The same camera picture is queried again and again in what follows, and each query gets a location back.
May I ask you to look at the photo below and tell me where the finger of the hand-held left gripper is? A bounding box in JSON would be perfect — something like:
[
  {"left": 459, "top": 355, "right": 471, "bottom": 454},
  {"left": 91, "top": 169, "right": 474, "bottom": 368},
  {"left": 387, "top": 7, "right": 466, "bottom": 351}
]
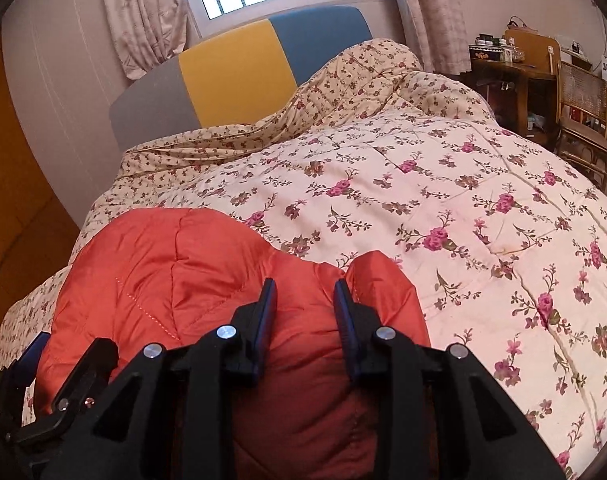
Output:
[
  {"left": 10, "top": 337, "right": 120, "bottom": 456},
  {"left": 0, "top": 332, "right": 52, "bottom": 427}
]

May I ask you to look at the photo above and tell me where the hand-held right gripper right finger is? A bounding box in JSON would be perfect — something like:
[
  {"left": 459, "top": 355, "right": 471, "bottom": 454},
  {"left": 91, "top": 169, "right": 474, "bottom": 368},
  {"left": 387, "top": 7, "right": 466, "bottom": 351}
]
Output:
[{"left": 333, "top": 279, "right": 567, "bottom": 480}]

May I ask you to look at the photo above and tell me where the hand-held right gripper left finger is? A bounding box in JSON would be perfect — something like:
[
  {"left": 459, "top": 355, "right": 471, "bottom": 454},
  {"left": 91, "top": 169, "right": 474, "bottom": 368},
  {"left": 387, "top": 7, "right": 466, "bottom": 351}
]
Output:
[{"left": 40, "top": 277, "right": 278, "bottom": 480}]

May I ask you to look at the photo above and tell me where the orange puffer jacket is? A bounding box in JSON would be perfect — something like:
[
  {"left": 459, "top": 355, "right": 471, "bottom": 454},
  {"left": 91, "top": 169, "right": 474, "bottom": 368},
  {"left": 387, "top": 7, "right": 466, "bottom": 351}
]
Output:
[{"left": 33, "top": 206, "right": 431, "bottom": 480}]

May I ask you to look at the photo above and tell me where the large-flower floral quilt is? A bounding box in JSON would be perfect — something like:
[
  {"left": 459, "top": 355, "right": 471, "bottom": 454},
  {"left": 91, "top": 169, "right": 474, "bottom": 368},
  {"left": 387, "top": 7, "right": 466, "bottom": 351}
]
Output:
[{"left": 0, "top": 110, "right": 607, "bottom": 476}]

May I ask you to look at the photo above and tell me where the yellow wooden wardrobe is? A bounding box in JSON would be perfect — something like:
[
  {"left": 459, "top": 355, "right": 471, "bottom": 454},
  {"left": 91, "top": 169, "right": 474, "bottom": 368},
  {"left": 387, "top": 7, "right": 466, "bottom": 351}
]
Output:
[{"left": 0, "top": 35, "right": 81, "bottom": 341}]

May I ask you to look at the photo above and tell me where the small-flower floral blanket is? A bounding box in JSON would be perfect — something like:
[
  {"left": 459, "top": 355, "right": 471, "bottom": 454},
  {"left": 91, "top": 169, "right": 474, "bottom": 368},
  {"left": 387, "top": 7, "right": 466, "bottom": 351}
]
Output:
[{"left": 86, "top": 38, "right": 494, "bottom": 221}]

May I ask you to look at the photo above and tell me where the grey yellow blue headboard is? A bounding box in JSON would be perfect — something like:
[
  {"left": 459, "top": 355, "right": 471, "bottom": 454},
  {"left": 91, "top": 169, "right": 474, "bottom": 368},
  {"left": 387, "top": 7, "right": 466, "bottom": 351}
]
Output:
[{"left": 109, "top": 6, "right": 374, "bottom": 151}]

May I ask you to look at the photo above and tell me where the wooden side table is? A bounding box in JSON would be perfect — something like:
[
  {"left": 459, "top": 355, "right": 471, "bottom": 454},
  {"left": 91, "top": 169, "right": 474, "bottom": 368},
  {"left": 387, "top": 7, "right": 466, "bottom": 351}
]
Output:
[{"left": 471, "top": 55, "right": 559, "bottom": 138}]

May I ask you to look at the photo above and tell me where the patterned tin box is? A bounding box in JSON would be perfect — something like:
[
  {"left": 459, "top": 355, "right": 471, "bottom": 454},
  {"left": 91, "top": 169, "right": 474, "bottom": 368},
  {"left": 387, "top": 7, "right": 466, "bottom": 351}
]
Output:
[{"left": 468, "top": 44, "right": 502, "bottom": 62}]

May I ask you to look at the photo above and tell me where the rattan wooden chair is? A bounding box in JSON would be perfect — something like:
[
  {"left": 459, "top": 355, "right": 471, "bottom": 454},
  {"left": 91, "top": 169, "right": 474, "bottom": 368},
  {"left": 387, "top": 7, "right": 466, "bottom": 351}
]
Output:
[{"left": 553, "top": 60, "right": 607, "bottom": 191}]

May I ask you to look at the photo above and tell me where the beige patterned curtain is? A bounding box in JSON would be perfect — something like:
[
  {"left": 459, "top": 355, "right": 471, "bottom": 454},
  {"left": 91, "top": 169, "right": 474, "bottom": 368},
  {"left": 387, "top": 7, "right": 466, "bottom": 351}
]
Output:
[
  {"left": 97, "top": 0, "right": 189, "bottom": 80},
  {"left": 403, "top": 0, "right": 471, "bottom": 76}
]

